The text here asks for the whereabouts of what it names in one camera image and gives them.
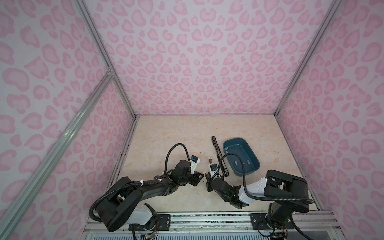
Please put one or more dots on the aluminium frame diagonal bar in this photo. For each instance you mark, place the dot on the aluminium frame diagonal bar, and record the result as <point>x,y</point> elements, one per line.
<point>19,207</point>

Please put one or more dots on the teal plastic tray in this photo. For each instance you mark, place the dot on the teal plastic tray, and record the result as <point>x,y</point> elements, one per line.
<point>240,147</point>

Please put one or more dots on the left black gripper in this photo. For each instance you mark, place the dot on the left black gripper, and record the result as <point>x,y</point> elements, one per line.
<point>196,178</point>

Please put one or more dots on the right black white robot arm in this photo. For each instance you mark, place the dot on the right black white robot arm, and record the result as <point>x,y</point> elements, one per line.
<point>286,193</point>

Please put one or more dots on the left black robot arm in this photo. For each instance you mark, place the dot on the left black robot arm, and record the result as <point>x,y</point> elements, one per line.
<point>118,206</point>

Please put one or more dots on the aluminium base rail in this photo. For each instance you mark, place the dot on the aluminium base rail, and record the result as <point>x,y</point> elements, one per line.
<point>240,225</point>

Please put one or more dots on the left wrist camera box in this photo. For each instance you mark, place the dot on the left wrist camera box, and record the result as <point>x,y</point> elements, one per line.
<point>194,161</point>

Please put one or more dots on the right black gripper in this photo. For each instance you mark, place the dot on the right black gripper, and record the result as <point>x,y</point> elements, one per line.
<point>208,183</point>

